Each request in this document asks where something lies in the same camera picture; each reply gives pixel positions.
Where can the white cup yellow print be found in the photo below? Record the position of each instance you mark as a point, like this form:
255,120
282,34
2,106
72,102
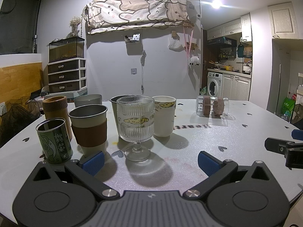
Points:
163,120

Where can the plastic drawer unit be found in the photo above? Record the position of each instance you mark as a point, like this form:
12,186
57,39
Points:
66,75

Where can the white lower kitchen cabinet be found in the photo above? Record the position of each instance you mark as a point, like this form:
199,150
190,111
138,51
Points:
236,87

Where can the white washing machine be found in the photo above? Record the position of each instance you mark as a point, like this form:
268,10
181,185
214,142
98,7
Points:
215,85

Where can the green plastic bag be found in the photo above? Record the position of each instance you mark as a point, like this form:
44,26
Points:
288,107

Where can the white upper kitchen cabinets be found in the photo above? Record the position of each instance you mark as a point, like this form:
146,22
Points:
228,27

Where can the white plush sheep toy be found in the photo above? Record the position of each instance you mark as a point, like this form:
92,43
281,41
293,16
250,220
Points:
194,61

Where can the pink ribbon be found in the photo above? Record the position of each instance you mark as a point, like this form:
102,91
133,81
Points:
188,42

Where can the glass fish tank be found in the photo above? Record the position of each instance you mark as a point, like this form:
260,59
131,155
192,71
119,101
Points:
66,50

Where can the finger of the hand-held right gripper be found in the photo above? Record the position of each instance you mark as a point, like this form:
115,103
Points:
275,144
297,134

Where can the green printed tin can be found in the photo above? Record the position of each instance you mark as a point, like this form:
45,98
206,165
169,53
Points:
55,144

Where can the printed cartoon cloth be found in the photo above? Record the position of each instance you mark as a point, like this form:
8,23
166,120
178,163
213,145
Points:
135,9

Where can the wooden board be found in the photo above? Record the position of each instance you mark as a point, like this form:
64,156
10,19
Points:
19,80

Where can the small wall holder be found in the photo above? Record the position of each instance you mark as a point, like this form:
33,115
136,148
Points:
132,39

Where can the brown bamboo cup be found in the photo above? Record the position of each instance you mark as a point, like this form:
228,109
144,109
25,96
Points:
55,108

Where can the white hanging bag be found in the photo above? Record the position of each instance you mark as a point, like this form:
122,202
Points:
175,44

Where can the black net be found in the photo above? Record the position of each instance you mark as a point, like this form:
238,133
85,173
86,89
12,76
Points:
16,118

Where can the ribbed glass goblet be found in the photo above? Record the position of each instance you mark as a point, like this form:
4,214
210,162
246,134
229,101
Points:
135,123

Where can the square wall hook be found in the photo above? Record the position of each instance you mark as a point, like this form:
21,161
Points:
134,71

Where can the white wall cabinet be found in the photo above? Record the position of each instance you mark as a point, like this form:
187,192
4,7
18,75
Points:
283,20

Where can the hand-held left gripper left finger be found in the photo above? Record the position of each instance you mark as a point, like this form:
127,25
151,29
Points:
93,162

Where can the clear glass cup brown sleeve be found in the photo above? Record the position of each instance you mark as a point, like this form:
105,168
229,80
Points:
209,107

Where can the dark curtain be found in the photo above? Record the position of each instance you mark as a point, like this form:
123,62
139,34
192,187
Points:
19,21

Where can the teal hanging bag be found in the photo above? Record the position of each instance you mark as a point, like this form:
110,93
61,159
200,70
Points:
240,50

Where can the ceiling lamp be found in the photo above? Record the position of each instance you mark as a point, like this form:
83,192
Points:
216,3

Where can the dried flower bouquet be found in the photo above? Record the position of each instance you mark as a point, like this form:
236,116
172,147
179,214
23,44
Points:
75,24

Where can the steel cup brown sleeve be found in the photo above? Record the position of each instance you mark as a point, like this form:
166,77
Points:
88,127

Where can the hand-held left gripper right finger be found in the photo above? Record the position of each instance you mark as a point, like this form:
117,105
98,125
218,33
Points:
208,163

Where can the grey cup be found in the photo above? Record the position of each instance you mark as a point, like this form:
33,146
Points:
88,100

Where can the plain steel cup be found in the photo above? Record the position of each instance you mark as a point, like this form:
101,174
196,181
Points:
114,111

